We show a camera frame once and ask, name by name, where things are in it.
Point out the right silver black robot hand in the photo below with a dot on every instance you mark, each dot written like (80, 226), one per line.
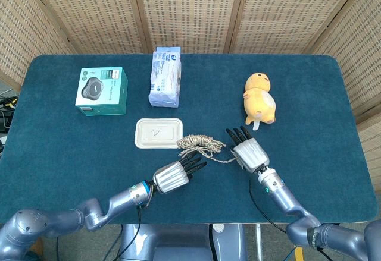
(251, 155)

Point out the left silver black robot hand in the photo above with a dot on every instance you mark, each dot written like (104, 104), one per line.
(171, 177)

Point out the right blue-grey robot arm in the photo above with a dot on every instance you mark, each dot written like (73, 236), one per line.
(285, 198)

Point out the white rectangular lidded container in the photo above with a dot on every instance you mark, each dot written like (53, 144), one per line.
(157, 133)

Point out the yellow plush toy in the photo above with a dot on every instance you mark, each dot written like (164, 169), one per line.
(259, 100)

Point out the blue-grey robot torso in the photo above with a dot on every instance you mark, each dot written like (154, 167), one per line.
(178, 243)

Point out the white metal table leg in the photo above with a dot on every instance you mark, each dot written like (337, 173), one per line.
(259, 240)

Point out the blue felt table mat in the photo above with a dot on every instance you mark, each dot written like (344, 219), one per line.
(74, 169)

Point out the blue white tissue pack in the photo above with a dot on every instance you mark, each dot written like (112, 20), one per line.
(165, 76)

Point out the teal white product box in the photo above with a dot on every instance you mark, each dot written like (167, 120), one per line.
(95, 88)

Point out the woven bamboo screen panel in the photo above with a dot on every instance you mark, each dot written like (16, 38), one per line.
(372, 148)
(282, 14)
(95, 14)
(23, 35)
(190, 11)
(357, 50)

